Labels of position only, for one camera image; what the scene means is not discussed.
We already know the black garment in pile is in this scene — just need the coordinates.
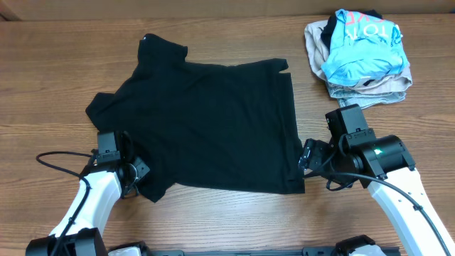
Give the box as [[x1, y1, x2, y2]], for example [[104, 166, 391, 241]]
[[321, 9, 382, 49]]

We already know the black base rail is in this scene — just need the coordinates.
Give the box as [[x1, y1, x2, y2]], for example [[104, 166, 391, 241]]
[[149, 246, 336, 256]]

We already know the light blue printed t-shirt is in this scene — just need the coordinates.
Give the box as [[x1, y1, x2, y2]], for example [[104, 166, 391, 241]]
[[321, 9, 410, 87]]

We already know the grey denim folded garment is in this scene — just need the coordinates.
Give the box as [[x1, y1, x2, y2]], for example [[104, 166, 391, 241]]
[[326, 82, 406, 110]]

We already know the beige folded garment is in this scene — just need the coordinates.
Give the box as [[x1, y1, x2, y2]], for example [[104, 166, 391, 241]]
[[304, 20, 412, 98]]

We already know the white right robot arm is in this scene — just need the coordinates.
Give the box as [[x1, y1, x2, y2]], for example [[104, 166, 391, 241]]
[[299, 105, 454, 255]]

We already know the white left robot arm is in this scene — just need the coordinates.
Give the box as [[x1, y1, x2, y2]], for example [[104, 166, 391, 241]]
[[25, 132, 151, 256]]

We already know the black t-shirt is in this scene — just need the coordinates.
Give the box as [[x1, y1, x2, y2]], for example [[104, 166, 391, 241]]
[[86, 34, 305, 201]]

